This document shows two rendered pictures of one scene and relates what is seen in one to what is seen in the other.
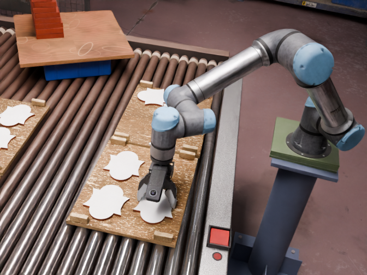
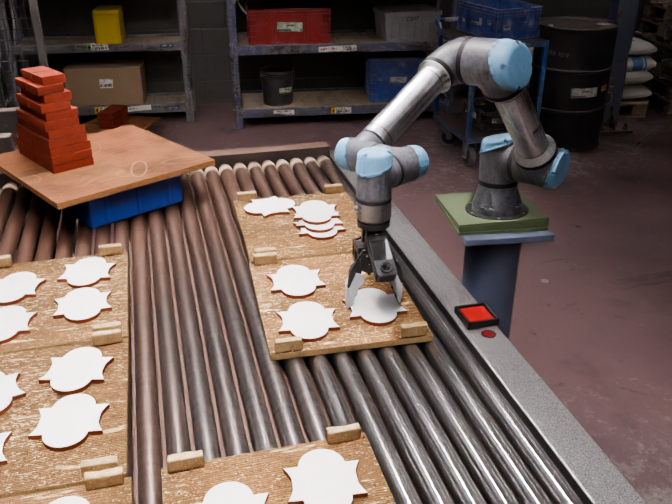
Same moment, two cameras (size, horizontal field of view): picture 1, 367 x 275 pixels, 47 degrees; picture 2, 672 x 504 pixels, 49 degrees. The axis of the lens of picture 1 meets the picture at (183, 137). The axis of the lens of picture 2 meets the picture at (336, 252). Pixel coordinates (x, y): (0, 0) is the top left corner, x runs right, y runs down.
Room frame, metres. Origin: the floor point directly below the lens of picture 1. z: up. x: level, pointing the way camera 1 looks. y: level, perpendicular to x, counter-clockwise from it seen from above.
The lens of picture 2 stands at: (-0.38, 0.60, 1.79)
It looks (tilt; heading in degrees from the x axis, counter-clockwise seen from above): 27 degrees down; 341
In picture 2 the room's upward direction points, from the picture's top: straight up
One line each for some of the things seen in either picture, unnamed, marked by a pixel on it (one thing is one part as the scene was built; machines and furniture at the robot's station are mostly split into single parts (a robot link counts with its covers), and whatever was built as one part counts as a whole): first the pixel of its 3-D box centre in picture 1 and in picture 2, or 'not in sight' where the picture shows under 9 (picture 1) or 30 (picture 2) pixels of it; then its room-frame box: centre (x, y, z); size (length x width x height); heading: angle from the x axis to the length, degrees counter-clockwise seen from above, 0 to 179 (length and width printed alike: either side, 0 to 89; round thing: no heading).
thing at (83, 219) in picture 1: (79, 218); (288, 344); (0.84, 0.29, 0.95); 0.06 x 0.02 x 0.03; 83
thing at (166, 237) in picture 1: (163, 237); (413, 329); (0.81, 0.02, 0.95); 0.06 x 0.02 x 0.03; 83
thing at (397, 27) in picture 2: not in sight; (406, 23); (5.34, -1.94, 0.76); 0.50 x 0.36 x 0.24; 85
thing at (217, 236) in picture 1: (219, 238); (476, 316); (0.85, -0.15, 0.92); 0.06 x 0.06 x 0.01; 86
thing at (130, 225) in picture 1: (138, 187); (333, 298); (1.02, 0.13, 0.93); 0.41 x 0.35 x 0.02; 173
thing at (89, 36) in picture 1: (71, 35); (100, 161); (1.87, 0.60, 1.03); 0.50 x 0.50 x 0.02; 24
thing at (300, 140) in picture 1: (311, 135); (497, 193); (1.41, -0.52, 0.95); 0.15 x 0.15 x 0.10
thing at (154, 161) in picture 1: (160, 167); (372, 243); (0.97, 0.06, 1.08); 0.09 x 0.08 x 0.12; 173
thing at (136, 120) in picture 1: (165, 118); (302, 224); (1.44, 0.08, 0.93); 0.41 x 0.35 x 0.02; 174
